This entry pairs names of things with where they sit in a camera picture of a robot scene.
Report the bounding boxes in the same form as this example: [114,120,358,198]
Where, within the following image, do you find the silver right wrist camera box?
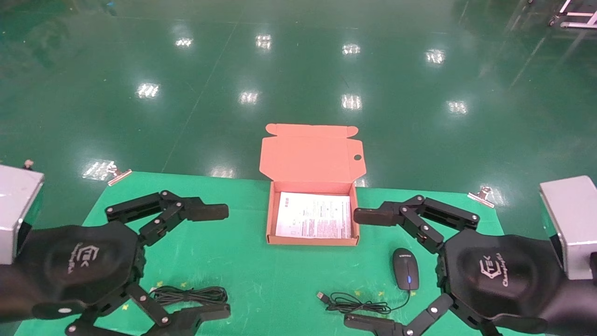
[540,175,597,280]

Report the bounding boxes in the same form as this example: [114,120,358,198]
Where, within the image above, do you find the white printed instruction sheet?
[275,192,352,239]

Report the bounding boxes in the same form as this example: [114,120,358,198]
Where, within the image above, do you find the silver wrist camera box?
[0,164,45,265]
[540,175,597,280]

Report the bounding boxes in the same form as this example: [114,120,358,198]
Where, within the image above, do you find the orange cardboard box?
[259,123,367,246]

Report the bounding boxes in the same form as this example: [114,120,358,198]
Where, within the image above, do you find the black wired computer mouse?
[317,248,420,315]

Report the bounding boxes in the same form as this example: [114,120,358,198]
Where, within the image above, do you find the white metal cart frame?
[549,0,597,28]

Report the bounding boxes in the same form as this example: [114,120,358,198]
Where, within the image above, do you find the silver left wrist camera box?
[0,164,45,265]

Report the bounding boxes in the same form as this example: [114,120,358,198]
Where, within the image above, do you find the metal binder clip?
[107,163,132,186]
[468,186,496,208]

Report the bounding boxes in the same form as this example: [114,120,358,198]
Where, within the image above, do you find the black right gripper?
[344,195,568,336]

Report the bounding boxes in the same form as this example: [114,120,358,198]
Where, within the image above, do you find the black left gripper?
[16,190,232,336]

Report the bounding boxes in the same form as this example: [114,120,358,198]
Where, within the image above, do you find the green table mat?
[14,171,546,336]

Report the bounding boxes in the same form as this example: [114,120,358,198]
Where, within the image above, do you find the black data cable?
[149,285,229,309]

